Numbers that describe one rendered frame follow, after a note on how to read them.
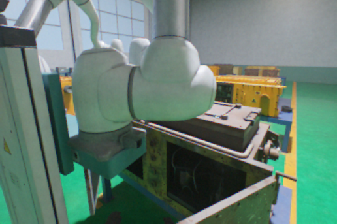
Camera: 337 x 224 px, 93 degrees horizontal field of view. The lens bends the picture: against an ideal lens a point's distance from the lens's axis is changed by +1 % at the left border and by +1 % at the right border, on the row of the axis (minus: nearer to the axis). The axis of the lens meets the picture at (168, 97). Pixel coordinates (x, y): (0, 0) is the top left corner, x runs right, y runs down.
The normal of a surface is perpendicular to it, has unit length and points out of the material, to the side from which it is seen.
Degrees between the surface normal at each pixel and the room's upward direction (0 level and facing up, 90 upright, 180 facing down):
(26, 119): 90
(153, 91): 77
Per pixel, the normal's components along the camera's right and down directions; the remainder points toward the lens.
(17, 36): 0.87, 0.11
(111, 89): 0.00, 0.09
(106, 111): 0.04, 0.34
